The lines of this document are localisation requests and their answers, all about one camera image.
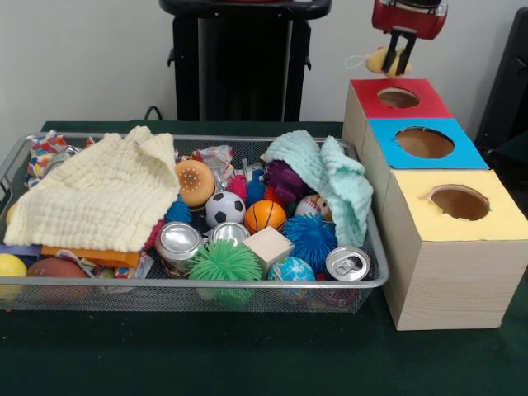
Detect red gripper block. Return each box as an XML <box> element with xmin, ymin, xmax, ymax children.
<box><xmin>371</xmin><ymin>0</ymin><xmax>449</xmax><ymax>77</ymax></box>

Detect yellow plush toy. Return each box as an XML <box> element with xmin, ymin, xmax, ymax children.
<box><xmin>345</xmin><ymin>47</ymin><xmax>413</xmax><ymax>79</ymax></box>

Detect mint green muslin cloth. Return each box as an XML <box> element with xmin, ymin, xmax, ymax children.
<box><xmin>261</xmin><ymin>130</ymin><xmax>375</xmax><ymax>248</ymax></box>

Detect purple spiky ball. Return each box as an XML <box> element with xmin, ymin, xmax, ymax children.
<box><xmin>264</xmin><ymin>159</ymin><xmax>310</xmax><ymax>203</ymax></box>

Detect cream yellow muslin cloth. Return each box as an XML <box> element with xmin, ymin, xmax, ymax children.
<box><xmin>4</xmin><ymin>125</ymin><xmax>181</xmax><ymax>253</ymax></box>

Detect wooden box with three holes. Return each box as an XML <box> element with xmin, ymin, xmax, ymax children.
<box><xmin>342</xmin><ymin>78</ymin><xmax>528</xmax><ymax>331</ymax></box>

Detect clear mesh bin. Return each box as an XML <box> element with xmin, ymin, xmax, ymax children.
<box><xmin>0</xmin><ymin>132</ymin><xmax>390</xmax><ymax>314</ymax></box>

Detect black chair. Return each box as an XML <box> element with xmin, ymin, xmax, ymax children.
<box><xmin>474</xmin><ymin>7</ymin><xmax>528</xmax><ymax>162</ymax></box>

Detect white baseball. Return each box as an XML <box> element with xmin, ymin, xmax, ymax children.
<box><xmin>295</xmin><ymin>194</ymin><xmax>331</xmax><ymax>222</ymax></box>

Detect blue spiky ball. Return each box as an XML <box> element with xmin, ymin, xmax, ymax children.
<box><xmin>282</xmin><ymin>214</ymin><xmax>339</xmax><ymax>273</ymax></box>

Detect small orange basketball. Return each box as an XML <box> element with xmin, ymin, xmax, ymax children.
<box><xmin>244</xmin><ymin>199</ymin><xmax>288</xmax><ymax>235</ymax></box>

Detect silver can with pull tab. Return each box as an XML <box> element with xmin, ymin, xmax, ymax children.
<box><xmin>326</xmin><ymin>245</ymin><xmax>371</xmax><ymax>281</ymax></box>

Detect wooden cube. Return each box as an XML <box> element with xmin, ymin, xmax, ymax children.
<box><xmin>245</xmin><ymin>226</ymin><xmax>295</xmax><ymax>275</ymax></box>

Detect small soccer ball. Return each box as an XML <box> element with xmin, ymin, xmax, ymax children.
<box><xmin>205</xmin><ymin>191</ymin><xmax>247</xmax><ymax>229</ymax></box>

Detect small globe ball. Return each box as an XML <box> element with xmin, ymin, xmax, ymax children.
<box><xmin>268</xmin><ymin>257</ymin><xmax>317</xmax><ymax>283</ymax></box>

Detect small silver can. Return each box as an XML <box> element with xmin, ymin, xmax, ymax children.
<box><xmin>209</xmin><ymin>221</ymin><xmax>252</xmax><ymax>248</ymax></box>

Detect large green spiky ball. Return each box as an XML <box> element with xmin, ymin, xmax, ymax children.
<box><xmin>188</xmin><ymin>240</ymin><xmax>265</xmax><ymax>285</ymax></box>

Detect silver can with open top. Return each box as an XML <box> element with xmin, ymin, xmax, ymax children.
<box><xmin>156</xmin><ymin>221</ymin><xmax>204</xmax><ymax>278</ymax></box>

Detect dark green table cloth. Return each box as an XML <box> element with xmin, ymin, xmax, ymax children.
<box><xmin>0</xmin><ymin>120</ymin><xmax>528</xmax><ymax>396</ymax></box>

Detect orange plastic toy piece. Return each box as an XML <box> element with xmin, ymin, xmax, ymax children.
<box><xmin>41</xmin><ymin>245</ymin><xmax>143</xmax><ymax>268</ymax></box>

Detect brown toy football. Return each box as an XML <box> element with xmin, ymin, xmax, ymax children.
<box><xmin>26</xmin><ymin>257</ymin><xmax>90</xmax><ymax>280</ymax></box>

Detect yellow ball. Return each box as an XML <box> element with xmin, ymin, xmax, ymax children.
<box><xmin>0</xmin><ymin>253</ymin><xmax>28</xmax><ymax>299</ymax></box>

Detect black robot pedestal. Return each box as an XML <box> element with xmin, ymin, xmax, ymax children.
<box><xmin>159</xmin><ymin>0</ymin><xmax>332</xmax><ymax>123</ymax></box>

